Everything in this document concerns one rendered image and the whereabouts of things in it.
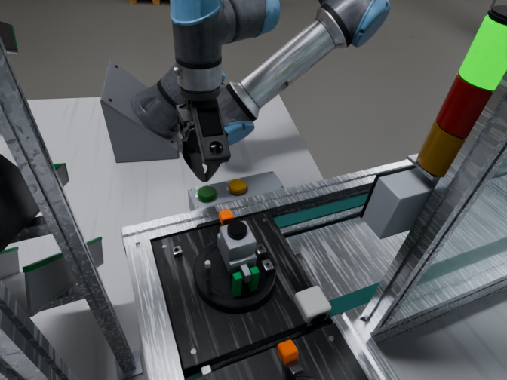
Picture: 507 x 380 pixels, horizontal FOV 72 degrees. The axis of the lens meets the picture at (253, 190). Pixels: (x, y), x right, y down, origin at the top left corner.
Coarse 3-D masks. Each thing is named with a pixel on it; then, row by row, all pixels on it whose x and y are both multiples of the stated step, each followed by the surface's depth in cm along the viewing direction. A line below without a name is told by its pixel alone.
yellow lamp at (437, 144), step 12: (432, 132) 36; (444, 132) 34; (432, 144) 36; (444, 144) 35; (456, 144) 34; (420, 156) 38; (432, 156) 36; (444, 156) 35; (432, 168) 37; (444, 168) 36
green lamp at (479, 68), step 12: (492, 24) 28; (480, 36) 29; (492, 36) 28; (504, 36) 28; (480, 48) 29; (492, 48) 28; (504, 48) 28; (468, 60) 31; (480, 60) 30; (492, 60) 29; (504, 60) 28; (468, 72) 31; (480, 72) 30; (492, 72) 29; (504, 72) 29; (480, 84) 30; (492, 84) 30
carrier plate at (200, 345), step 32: (256, 224) 69; (160, 256) 62; (192, 256) 62; (288, 256) 64; (192, 288) 58; (288, 288) 59; (192, 320) 54; (224, 320) 54; (256, 320) 54; (288, 320) 55; (192, 352) 50; (224, 352) 50
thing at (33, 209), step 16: (0, 160) 27; (0, 176) 27; (16, 176) 29; (64, 176) 42; (0, 192) 27; (16, 192) 29; (0, 208) 26; (16, 208) 29; (32, 208) 32; (0, 224) 26; (16, 224) 29; (0, 240) 26
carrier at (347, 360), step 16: (304, 336) 53; (320, 336) 53; (336, 336) 53; (272, 352) 51; (304, 352) 51; (320, 352) 51; (336, 352) 52; (352, 352) 52; (224, 368) 49; (240, 368) 49; (256, 368) 49; (272, 368) 49; (304, 368) 50; (320, 368) 50; (336, 368) 50; (352, 368) 50
